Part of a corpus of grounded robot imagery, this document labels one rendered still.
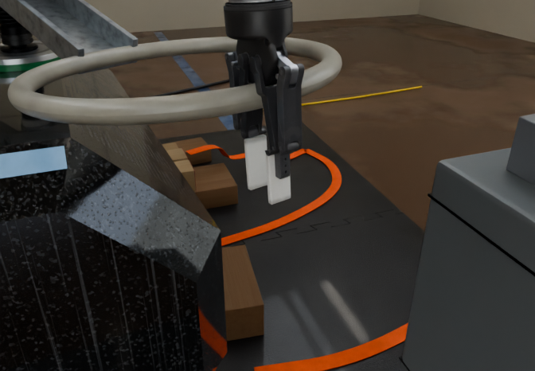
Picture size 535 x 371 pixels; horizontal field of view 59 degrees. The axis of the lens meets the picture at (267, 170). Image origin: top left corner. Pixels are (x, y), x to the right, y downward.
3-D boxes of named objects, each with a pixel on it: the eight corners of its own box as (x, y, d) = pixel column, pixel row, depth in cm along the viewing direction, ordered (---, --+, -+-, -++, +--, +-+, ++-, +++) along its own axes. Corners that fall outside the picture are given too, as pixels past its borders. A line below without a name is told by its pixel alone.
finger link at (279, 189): (286, 144, 57) (289, 146, 56) (287, 196, 60) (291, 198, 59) (264, 150, 55) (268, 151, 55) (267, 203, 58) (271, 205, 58)
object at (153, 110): (-38, 94, 74) (-45, 75, 72) (203, 44, 106) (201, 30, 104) (134, 162, 42) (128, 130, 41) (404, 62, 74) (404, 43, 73)
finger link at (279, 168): (283, 134, 55) (298, 140, 53) (285, 173, 57) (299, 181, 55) (272, 136, 54) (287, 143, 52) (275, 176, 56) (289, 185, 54)
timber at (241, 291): (264, 335, 141) (263, 304, 135) (224, 341, 138) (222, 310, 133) (246, 271, 167) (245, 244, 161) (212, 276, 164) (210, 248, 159)
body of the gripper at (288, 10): (309, -4, 50) (310, 83, 53) (266, -6, 56) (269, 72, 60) (247, 2, 46) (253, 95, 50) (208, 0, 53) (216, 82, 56)
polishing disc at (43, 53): (-49, 59, 111) (-51, 54, 111) (26, 42, 129) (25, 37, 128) (14, 69, 103) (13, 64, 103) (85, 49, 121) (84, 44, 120)
